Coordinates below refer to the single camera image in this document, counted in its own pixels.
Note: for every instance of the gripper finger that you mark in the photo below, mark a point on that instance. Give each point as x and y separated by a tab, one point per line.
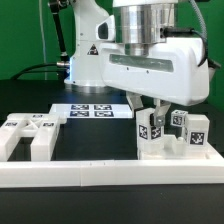
134	101
161	108

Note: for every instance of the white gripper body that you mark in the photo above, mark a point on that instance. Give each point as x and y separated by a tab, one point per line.
170	72

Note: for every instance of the white chair seat part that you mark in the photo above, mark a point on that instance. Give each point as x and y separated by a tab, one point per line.
169	147

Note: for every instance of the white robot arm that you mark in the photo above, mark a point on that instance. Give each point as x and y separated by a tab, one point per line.
139	49

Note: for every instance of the small tagged cube right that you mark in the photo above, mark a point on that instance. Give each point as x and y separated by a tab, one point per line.
178	118

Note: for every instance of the white U-shaped fence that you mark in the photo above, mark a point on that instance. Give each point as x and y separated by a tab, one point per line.
99	173

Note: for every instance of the white marker base plate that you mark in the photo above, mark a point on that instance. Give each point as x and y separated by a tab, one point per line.
95	111

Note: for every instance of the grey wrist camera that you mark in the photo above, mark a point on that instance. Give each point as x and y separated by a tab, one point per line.
106	31

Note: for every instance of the white chair back frame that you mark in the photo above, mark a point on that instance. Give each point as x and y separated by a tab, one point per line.
42	128

